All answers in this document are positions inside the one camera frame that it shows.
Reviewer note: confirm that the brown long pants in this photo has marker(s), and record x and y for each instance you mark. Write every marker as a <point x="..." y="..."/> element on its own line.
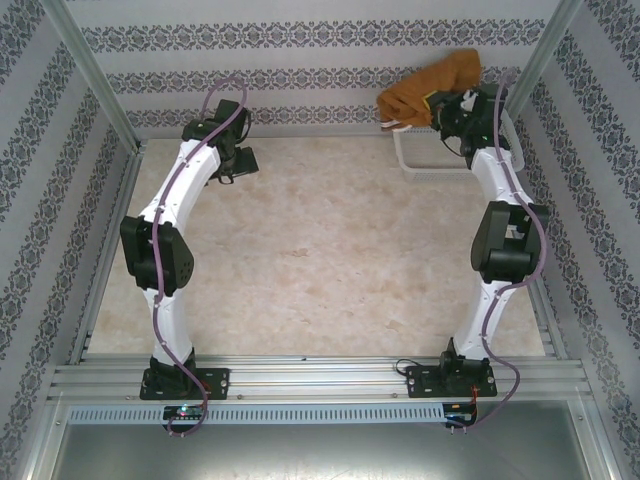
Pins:
<point x="425" y="95"/>

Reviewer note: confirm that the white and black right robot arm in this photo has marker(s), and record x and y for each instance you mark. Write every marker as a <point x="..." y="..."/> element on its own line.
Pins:
<point x="492" y="175"/>

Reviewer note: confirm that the white plastic mesh basket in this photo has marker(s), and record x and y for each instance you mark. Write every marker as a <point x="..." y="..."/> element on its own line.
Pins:
<point x="430" y="170"/>

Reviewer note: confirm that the small circuit board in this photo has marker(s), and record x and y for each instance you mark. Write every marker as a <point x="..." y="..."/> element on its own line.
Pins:
<point x="182" y="412"/>
<point x="460" y="410"/>

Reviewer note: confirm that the grey metal panel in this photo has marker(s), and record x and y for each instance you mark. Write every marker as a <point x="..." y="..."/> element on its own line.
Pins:
<point x="320" y="455"/>

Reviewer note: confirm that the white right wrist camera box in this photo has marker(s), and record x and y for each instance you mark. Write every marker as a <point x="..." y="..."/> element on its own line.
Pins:
<point x="470" y="100"/>

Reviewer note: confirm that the aluminium frame post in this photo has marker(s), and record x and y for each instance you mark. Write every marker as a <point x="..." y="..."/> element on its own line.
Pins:
<point x="95" y="75"/>
<point x="550" y="45"/>

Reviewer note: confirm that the aluminium side frame rail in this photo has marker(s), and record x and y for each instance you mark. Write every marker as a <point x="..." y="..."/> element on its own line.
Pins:
<point x="107" y="250"/>
<point x="547" y="320"/>

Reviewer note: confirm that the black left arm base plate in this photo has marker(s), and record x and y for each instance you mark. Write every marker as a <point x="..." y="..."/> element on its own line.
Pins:
<point x="217" y="382"/>

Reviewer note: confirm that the aluminium mounting rail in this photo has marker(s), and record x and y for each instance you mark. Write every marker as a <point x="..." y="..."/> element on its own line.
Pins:
<point x="320" y="375"/>

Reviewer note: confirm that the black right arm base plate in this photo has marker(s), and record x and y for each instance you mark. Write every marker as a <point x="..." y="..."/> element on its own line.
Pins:
<point x="422" y="382"/>

